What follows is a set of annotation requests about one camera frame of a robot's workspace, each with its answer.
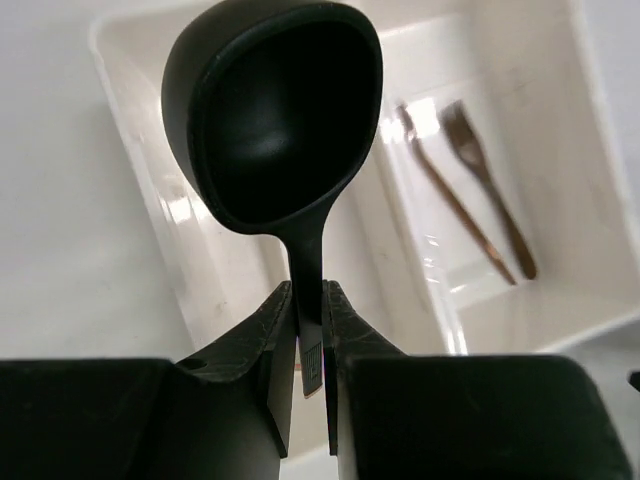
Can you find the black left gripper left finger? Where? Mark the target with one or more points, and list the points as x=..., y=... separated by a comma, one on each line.
x=222, y=413

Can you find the right white plastic container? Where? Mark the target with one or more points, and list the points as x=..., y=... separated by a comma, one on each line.
x=522, y=71

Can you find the dark wooden fork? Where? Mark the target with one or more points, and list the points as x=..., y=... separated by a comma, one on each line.
x=468, y=148

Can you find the black plastic ladle spoon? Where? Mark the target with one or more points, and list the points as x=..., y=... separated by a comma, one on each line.
x=270, y=109

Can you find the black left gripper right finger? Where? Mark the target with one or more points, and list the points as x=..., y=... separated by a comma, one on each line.
x=392, y=415

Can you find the copper metal fork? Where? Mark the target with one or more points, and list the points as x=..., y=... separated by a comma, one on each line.
x=450, y=198

